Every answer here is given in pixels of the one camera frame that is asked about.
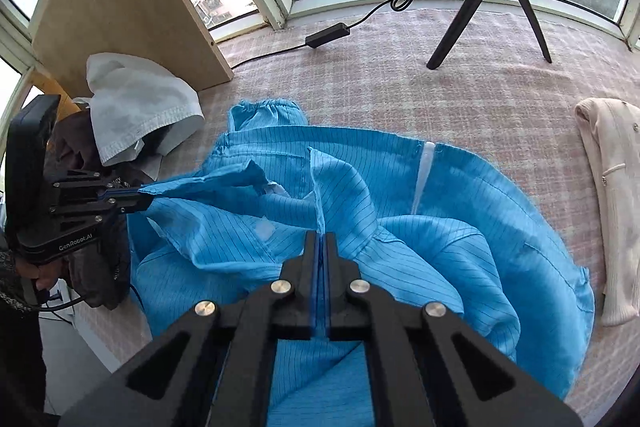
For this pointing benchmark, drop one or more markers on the light pine wood panel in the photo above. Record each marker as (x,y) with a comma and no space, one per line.
(47,85)

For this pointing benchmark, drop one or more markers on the blue striped work coat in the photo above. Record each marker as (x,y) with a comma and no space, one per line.
(425,221)

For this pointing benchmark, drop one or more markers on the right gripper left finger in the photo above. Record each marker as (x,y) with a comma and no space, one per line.
(214,365)

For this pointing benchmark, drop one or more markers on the cream knit cardigan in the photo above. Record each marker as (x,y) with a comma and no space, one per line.
(609,129)

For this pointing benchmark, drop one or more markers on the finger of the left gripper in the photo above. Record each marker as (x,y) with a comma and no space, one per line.
(130,204)
(123,193)

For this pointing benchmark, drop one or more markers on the dark brown garment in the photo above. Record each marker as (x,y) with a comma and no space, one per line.
(72,146)

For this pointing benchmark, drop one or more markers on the black sparkly sleeve left forearm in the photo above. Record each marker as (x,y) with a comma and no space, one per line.
(23,373)

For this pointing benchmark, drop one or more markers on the grey dark garment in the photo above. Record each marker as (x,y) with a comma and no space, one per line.
(96,250)

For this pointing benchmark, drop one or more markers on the white grey garment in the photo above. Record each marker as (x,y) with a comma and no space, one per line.
(139,111)

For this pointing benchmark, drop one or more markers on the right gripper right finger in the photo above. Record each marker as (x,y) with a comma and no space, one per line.
(426,366)

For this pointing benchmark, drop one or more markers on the large wooden board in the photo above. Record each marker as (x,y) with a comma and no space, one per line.
(168,32)

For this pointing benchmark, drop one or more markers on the person left hand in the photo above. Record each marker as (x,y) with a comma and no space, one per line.
(45,276)

